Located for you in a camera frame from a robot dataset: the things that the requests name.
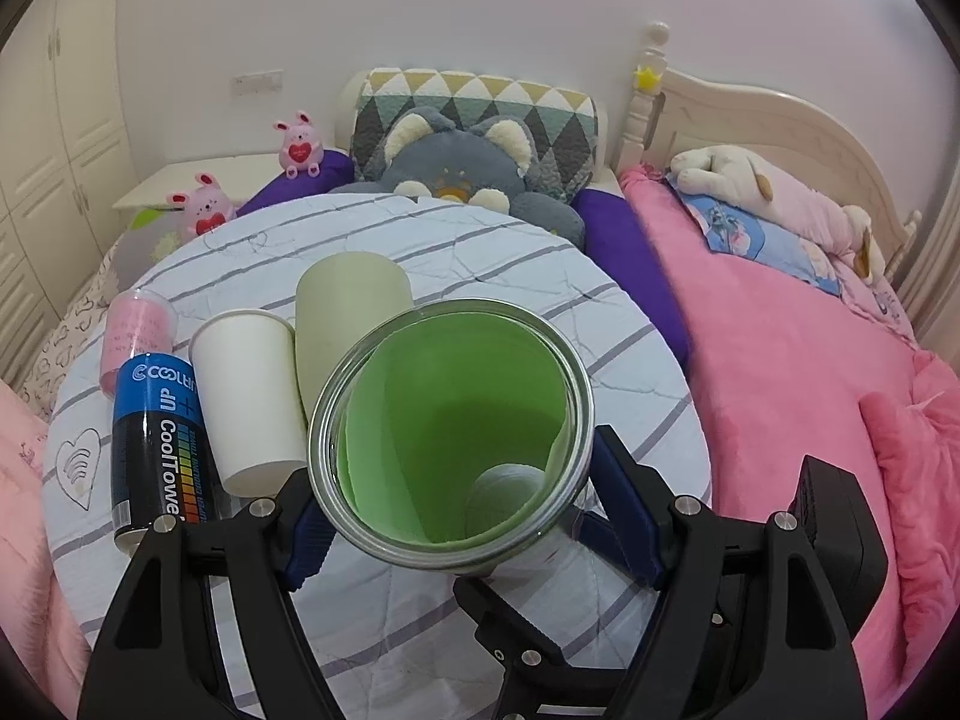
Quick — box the blue and black canister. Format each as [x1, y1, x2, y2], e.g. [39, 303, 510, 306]
[110, 350, 234, 548]

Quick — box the heart print bed sheet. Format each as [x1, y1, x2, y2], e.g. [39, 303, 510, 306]
[15, 289, 115, 422]

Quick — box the white paper cup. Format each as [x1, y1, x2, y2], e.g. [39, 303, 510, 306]
[188, 308, 311, 498]

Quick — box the cream wooden headboard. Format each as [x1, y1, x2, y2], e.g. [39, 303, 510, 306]
[610, 20, 925, 320]

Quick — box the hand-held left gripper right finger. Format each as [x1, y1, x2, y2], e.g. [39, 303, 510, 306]
[591, 425, 861, 720]

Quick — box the light pink quilt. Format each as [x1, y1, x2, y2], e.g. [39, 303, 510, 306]
[0, 373, 92, 700]

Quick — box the cream plastic cup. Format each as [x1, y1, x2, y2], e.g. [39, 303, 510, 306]
[294, 250, 414, 422]

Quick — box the white and pink dog plush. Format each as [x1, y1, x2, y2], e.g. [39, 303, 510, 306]
[667, 143, 895, 287]

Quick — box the white nightstand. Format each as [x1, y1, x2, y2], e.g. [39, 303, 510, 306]
[112, 153, 290, 212]

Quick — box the triangle patterned pillow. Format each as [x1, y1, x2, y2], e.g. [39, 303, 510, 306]
[350, 67, 602, 190]

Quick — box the grey cat plush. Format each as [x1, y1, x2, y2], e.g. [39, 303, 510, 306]
[330, 106, 587, 245]

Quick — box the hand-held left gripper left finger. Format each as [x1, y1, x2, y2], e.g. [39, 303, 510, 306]
[75, 467, 340, 720]

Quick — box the cream wardrobe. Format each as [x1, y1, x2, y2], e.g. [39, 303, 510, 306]
[0, 0, 125, 361]

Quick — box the glass cup with green sleeve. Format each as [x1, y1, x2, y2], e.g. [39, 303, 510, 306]
[307, 300, 598, 580]

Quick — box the pink fleece blanket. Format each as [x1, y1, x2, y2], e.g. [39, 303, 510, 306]
[618, 164, 960, 695]

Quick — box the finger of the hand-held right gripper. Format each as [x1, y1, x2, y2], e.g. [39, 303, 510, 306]
[453, 574, 640, 700]

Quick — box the clear tube with pink towel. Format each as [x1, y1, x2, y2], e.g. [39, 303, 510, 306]
[99, 288, 180, 395]

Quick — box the grey cushion with green patch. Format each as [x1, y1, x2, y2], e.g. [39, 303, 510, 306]
[96, 205, 190, 295]

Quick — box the blue printed pillow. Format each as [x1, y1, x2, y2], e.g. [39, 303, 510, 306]
[674, 190, 842, 295]

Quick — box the pink bunny plush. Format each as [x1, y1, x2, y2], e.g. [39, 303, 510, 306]
[273, 110, 326, 180]
[166, 172, 238, 243]

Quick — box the purple pillow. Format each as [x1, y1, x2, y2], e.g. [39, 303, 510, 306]
[238, 149, 356, 215]
[573, 187, 692, 377]

